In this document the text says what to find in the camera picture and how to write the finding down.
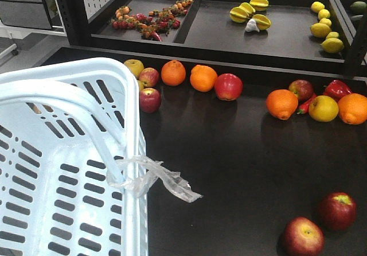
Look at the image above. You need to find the white garlic bulb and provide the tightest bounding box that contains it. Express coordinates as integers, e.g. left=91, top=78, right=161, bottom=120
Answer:
left=245, top=18, right=260, bottom=33

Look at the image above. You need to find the light blue plastic basket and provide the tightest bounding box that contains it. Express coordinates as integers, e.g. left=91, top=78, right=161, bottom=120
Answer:
left=1, top=57, right=149, bottom=255

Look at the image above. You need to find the orange fruit left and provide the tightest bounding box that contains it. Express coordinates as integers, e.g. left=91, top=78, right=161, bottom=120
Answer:
left=266, top=89, right=298, bottom=121

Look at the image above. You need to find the black shelf upright post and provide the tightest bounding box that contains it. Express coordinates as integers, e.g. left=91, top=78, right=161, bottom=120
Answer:
left=56, top=0, right=91, bottom=46

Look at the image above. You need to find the yellow apple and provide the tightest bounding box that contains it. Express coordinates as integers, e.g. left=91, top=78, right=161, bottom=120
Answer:
left=309, top=95, right=339, bottom=122

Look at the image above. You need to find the red bell pepper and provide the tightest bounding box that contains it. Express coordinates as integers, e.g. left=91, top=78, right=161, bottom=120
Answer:
left=323, top=80, right=353, bottom=102

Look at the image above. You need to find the orange fruit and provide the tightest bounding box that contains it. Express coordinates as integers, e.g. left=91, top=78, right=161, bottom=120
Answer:
left=266, top=89, right=298, bottom=121
left=338, top=93, right=366, bottom=125

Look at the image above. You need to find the dark red apple front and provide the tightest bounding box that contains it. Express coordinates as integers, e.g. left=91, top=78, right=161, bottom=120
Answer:
left=317, top=192, right=357, bottom=231

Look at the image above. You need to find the red apple bottom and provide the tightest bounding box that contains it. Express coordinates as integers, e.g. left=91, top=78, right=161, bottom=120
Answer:
left=281, top=217, right=325, bottom=256

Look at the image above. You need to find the orange fruit right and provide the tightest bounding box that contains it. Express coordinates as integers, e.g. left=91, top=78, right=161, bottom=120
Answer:
left=338, top=93, right=366, bottom=125

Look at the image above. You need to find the clear plastic strip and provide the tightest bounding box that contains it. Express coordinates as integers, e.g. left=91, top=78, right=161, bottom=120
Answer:
left=106, top=155, right=202, bottom=203

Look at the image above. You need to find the dark red apple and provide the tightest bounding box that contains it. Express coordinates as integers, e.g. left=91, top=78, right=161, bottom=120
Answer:
left=317, top=192, right=357, bottom=231
left=288, top=79, right=314, bottom=101

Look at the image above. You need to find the red chili pepper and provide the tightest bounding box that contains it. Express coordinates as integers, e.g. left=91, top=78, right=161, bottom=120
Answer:
left=296, top=93, right=317, bottom=115

